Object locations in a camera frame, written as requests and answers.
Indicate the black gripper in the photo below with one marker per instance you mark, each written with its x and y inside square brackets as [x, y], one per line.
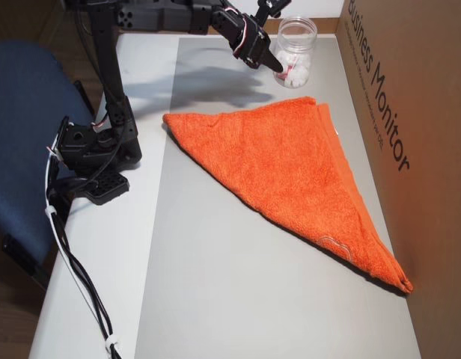
[256, 51]

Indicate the orange terry towel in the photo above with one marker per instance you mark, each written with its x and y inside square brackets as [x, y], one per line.
[290, 168]

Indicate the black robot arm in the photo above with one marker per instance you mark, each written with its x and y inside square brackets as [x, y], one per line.
[110, 75]

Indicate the red white paper packet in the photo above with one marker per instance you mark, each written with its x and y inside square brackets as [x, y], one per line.
[288, 71]

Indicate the clear plastic jar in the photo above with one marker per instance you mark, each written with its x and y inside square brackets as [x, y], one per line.
[301, 41]

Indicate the brown back panel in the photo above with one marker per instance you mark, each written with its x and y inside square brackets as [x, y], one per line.
[329, 26]

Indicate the cardboard monitor box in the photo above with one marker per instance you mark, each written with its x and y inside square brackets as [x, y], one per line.
[421, 224]

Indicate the grey table mat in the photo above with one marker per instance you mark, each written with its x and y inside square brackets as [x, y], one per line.
[215, 299]

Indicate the blue office chair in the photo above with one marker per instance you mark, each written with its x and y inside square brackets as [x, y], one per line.
[28, 112]

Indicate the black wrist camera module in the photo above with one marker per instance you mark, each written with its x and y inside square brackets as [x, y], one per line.
[264, 13]

